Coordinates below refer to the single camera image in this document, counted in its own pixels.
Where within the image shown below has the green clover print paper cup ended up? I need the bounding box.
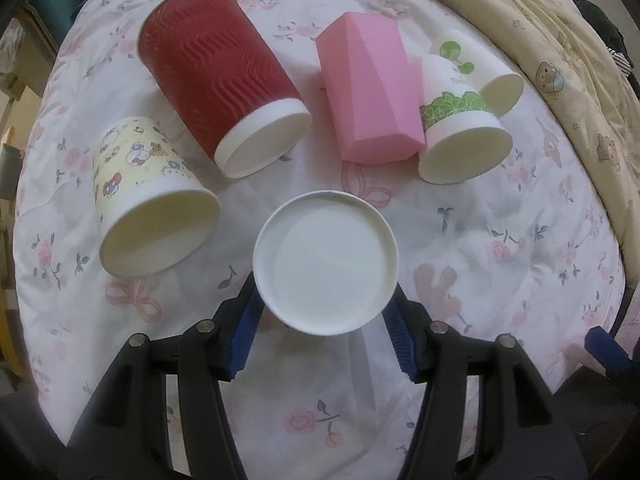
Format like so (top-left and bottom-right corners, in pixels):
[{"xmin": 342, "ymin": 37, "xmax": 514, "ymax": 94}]
[{"xmin": 431, "ymin": 29, "xmax": 524, "ymax": 119}]

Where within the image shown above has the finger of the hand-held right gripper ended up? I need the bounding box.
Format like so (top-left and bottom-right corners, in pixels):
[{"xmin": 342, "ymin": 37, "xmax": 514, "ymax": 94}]
[{"xmin": 584, "ymin": 326, "xmax": 632, "ymax": 377}]

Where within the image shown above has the floral white bed sheet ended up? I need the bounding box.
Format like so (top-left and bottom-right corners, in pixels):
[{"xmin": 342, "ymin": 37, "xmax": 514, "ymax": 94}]
[{"xmin": 11, "ymin": 0, "xmax": 627, "ymax": 480}]

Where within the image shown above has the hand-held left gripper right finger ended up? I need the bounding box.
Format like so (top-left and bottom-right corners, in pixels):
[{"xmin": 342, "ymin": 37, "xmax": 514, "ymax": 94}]
[{"xmin": 381, "ymin": 287, "xmax": 587, "ymax": 480}]

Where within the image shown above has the cream bear print blanket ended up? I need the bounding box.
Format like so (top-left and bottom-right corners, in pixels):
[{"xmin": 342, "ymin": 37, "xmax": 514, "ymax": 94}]
[{"xmin": 357, "ymin": 0, "xmax": 640, "ymax": 271}]

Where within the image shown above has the pink faceted plastic cup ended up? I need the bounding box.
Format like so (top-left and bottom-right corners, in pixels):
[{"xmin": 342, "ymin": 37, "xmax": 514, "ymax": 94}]
[{"xmin": 315, "ymin": 11, "xmax": 427, "ymax": 164}]

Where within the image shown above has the green leaf band paper cup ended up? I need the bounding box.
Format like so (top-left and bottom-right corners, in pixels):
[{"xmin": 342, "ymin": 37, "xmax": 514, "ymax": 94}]
[{"xmin": 418, "ymin": 54, "xmax": 513, "ymax": 184}]

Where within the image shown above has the red ribbed paper cup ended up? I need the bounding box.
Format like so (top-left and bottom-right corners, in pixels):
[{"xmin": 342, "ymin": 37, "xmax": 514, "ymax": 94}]
[{"xmin": 137, "ymin": 0, "xmax": 313, "ymax": 179}]

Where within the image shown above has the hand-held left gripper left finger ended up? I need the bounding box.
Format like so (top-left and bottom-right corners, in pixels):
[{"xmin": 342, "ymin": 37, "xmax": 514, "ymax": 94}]
[{"xmin": 65, "ymin": 273, "xmax": 268, "ymax": 480}]

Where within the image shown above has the cartoon print paper cup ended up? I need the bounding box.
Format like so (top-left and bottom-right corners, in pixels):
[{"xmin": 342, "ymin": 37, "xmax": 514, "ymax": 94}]
[{"xmin": 92, "ymin": 116, "xmax": 222, "ymax": 278}]

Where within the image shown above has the plain white paper cup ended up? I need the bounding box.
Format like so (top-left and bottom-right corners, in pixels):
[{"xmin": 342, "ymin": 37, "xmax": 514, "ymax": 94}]
[{"xmin": 252, "ymin": 190, "xmax": 400, "ymax": 336}]

